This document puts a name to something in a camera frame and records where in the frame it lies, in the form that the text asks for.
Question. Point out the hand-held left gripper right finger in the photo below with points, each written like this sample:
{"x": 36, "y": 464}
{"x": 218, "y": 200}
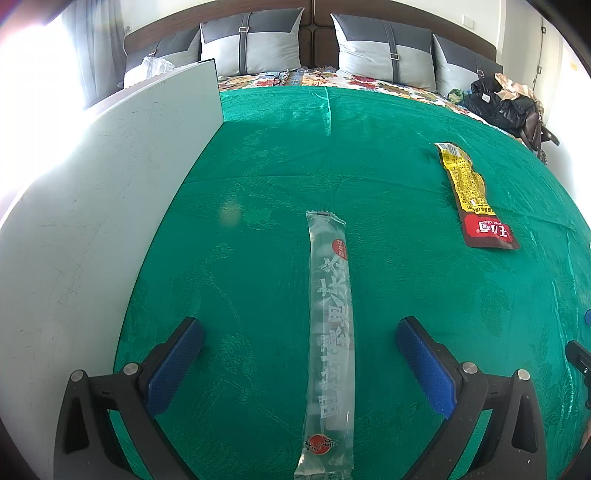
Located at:
{"x": 425, "y": 369}

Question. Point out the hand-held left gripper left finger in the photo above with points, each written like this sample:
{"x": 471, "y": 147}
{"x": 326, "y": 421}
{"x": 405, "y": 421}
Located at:
{"x": 178, "y": 369}

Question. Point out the long clear snack packet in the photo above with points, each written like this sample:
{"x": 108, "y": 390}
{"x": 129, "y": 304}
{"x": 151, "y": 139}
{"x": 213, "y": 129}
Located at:
{"x": 330, "y": 300}

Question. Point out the yellow red snack packet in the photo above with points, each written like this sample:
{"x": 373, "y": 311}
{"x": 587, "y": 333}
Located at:
{"x": 468, "y": 184}

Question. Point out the white rectangular box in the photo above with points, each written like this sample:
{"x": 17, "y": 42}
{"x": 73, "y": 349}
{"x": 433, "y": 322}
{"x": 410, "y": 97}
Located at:
{"x": 92, "y": 207}

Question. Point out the green blanket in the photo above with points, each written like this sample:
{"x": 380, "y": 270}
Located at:
{"x": 392, "y": 184}

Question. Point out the brown bag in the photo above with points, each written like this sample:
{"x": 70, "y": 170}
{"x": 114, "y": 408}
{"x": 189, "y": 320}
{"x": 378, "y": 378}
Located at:
{"x": 538, "y": 134}

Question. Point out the black clothes pile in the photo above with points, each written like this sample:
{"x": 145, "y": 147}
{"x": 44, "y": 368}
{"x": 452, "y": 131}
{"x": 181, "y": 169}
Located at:
{"x": 498, "y": 108}

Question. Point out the beige crumpled cloth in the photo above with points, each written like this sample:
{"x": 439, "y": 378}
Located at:
{"x": 515, "y": 87}

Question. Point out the small green cloth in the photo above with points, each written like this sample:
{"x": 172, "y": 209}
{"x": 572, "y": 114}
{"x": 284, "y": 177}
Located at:
{"x": 457, "y": 93}

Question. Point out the white door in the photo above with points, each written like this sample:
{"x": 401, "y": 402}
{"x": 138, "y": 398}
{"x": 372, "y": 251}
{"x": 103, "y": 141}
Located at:
{"x": 545, "y": 50}

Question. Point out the grey two-tone pillow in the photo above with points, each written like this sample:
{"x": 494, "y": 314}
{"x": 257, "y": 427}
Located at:
{"x": 461, "y": 64}
{"x": 383, "y": 50}
{"x": 249, "y": 46}
{"x": 171, "y": 55}

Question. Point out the floral bedsheet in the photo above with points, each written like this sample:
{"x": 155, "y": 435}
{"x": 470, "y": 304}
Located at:
{"x": 369, "y": 85}

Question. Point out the clear plastic bag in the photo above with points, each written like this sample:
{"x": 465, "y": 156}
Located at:
{"x": 157, "y": 65}

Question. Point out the grey curtain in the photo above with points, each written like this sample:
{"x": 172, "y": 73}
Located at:
{"x": 92, "y": 50}

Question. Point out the white wall switch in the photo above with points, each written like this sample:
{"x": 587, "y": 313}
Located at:
{"x": 469, "y": 21}

